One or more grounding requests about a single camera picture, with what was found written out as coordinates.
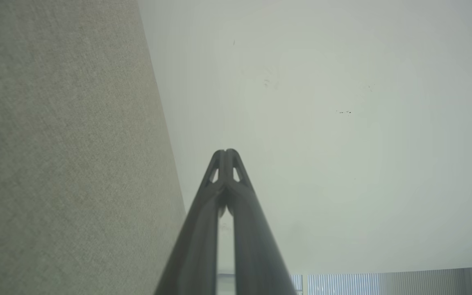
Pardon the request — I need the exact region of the grey fabric sofa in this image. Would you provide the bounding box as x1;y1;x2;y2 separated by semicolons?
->
0;0;186;295

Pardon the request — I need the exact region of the white slatted blind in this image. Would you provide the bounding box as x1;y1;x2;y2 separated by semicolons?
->
291;266;472;295

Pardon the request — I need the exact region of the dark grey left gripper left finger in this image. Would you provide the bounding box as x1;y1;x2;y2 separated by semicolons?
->
154;149;226;295

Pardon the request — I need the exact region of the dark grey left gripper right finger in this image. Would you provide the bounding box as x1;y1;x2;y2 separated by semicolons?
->
226;148;298;295

